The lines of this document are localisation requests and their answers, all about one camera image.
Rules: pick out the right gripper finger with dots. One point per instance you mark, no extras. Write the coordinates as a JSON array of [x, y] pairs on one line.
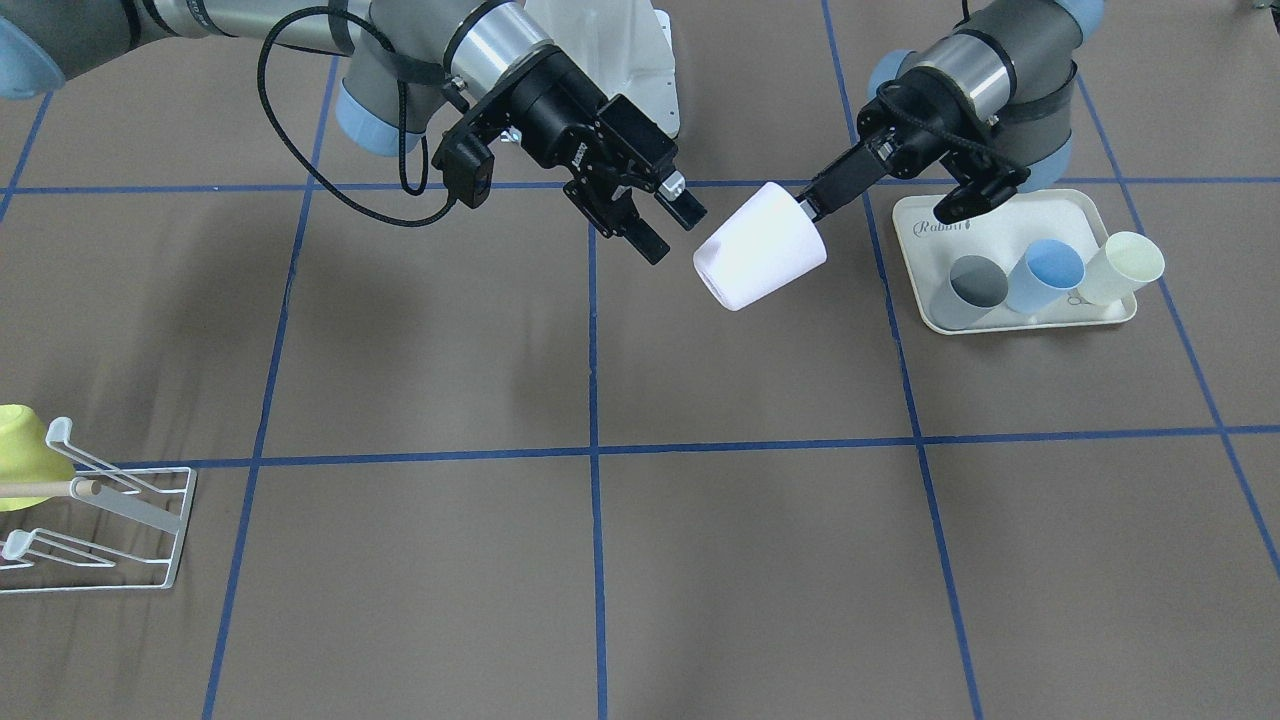
[[675, 197], [622, 219]]

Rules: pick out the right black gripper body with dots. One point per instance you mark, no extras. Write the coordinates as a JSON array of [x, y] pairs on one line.
[[556, 107]]

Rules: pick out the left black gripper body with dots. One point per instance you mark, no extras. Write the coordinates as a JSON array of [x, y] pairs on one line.
[[905, 145]]

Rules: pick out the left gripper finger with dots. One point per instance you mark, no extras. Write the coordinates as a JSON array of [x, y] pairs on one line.
[[846, 179]]

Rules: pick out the pink plastic cup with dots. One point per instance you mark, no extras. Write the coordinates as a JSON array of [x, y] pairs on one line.
[[767, 243]]

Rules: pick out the cream plastic cup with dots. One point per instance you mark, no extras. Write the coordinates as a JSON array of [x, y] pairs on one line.
[[1126, 262]]

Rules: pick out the yellow plastic cup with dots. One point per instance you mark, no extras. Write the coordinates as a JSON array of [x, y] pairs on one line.
[[26, 458]]

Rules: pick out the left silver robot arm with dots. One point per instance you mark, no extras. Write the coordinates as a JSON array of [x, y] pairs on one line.
[[989, 102]]

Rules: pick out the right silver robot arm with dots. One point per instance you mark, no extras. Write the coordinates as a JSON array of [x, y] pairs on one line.
[[491, 60]]

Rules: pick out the grey plastic cup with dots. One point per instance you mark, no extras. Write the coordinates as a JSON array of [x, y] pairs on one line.
[[971, 289]]

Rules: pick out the blue plastic cup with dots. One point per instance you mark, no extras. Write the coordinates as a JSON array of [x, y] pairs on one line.
[[1045, 272]]

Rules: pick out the cream plastic tray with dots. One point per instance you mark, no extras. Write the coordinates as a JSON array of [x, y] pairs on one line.
[[928, 247]]

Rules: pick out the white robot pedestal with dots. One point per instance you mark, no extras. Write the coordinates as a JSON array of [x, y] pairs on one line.
[[625, 47]]

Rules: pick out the white wire cup rack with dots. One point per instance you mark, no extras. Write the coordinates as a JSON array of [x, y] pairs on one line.
[[119, 529]]

